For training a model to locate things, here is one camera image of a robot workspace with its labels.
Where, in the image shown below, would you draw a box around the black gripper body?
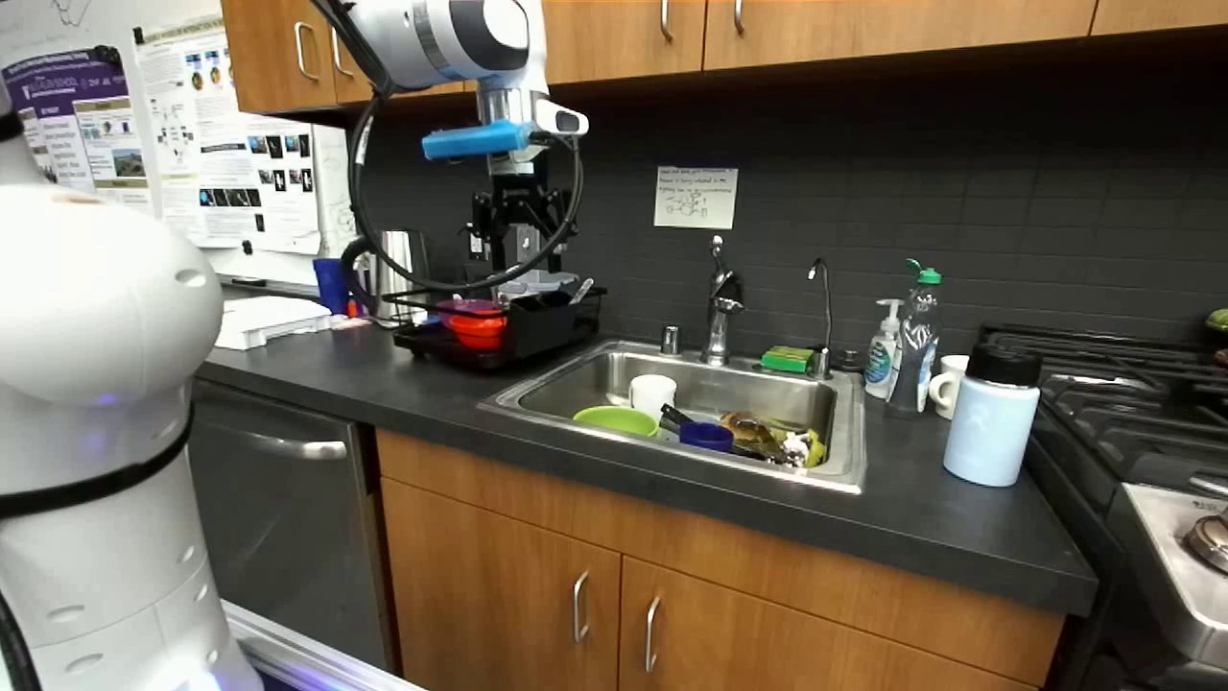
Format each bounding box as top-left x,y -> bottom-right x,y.
468,176 -> 573,285

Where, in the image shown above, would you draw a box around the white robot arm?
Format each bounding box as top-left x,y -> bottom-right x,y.
0,119 -> 265,691

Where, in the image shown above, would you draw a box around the black dish rack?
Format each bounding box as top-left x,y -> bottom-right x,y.
395,280 -> 607,372

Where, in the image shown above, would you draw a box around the red bowl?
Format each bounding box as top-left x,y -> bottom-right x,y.
444,298 -> 506,350

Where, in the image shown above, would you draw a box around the steel electric kettle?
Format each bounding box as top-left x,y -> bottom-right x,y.
340,230 -> 416,326

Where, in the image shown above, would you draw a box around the blue plastic cup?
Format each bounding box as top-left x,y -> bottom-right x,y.
311,256 -> 348,316

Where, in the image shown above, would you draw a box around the stainless steel sink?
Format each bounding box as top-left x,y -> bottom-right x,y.
482,341 -> 868,494

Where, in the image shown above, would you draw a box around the chrome faucet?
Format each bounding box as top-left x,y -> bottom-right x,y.
701,237 -> 743,365

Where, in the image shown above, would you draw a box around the white cup in sink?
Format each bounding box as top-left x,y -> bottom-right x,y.
628,372 -> 677,417

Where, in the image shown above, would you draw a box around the green plate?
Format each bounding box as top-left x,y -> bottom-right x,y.
573,403 -> 660,439

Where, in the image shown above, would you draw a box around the white paper box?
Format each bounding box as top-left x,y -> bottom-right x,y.
213,295 -> 329,350

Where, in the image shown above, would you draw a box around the small chrome tap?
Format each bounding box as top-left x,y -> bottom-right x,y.
807,256 -> 834,380

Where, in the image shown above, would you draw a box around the green sponge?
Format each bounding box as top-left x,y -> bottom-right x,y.
761,345 -> 816,375

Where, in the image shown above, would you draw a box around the stainless steel dishwasher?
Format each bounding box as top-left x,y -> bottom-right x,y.
189,382 -> 395,669

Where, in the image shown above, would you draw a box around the clear soap dispenser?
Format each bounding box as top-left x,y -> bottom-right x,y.
862,298 -> 903,403

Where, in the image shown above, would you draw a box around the green cap dish soap bottle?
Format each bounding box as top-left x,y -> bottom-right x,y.
894,261 -> 944,413

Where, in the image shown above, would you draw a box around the white mug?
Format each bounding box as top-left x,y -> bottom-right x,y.
929,354 -> 969,417

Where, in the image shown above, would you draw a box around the black gas stove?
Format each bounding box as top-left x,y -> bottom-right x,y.
975,326 -> 1228,691

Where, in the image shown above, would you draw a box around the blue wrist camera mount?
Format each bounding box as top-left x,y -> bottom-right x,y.
422,124 -> 529,160

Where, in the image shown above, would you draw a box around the white wall note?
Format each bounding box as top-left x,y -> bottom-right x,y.
652,166 -> 735,230

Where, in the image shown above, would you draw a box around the wall posters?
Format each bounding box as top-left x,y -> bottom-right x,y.
4,28 -> 352,292

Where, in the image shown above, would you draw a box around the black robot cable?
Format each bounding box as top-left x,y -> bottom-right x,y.
311,0 -> 587,295

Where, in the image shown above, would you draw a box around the aluminium rail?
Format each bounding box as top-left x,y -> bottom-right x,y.
228,603 -> 422,691

